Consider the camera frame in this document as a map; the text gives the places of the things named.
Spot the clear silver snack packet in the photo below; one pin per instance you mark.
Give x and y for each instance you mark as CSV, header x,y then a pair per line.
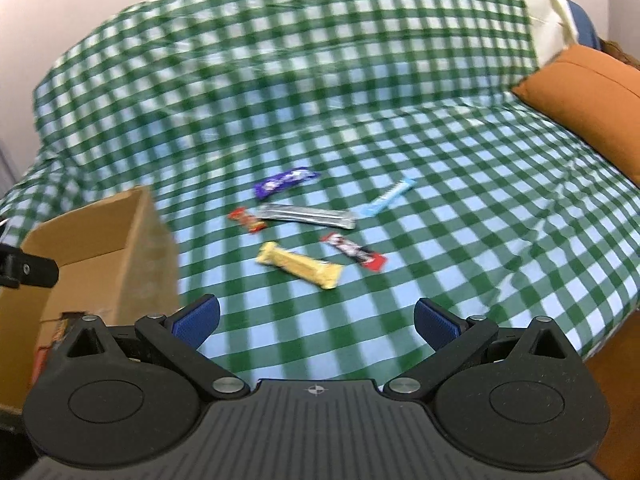
x,y
307,216

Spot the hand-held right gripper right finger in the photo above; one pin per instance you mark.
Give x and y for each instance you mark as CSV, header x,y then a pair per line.
x,y
437,325

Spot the light blue snack stick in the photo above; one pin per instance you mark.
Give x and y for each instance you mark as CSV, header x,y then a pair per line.
x,y
391,196

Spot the blue cushion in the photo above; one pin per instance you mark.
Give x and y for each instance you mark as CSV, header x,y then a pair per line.
x,y
586,25

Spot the cardboard box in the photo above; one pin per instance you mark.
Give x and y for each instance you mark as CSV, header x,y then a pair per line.
x,y
147,260

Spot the brown fuzzy object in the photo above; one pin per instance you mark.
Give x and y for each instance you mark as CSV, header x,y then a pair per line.
x,y
622,54

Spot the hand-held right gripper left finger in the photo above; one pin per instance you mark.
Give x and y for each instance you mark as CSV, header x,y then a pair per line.
x,y
197,322

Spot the yellow gold snack bar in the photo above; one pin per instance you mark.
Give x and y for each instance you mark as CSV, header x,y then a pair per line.
x,y
300,265

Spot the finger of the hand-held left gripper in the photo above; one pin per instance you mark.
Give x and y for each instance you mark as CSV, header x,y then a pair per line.
x,y
30,270

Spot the red white coffee stick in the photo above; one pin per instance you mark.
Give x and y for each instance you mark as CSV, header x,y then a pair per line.
x,y
352,251

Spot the small red orange candy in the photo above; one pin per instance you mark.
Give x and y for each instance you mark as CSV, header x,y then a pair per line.
x,y
247,220

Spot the orange pillow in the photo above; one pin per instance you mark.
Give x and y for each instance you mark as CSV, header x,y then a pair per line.
x,y
590,105

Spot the green checkered cloth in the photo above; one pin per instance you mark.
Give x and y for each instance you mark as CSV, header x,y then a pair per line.
x,y
350,85

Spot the purple chocolate bar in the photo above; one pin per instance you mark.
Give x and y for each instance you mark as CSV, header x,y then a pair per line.
x,y
285,182

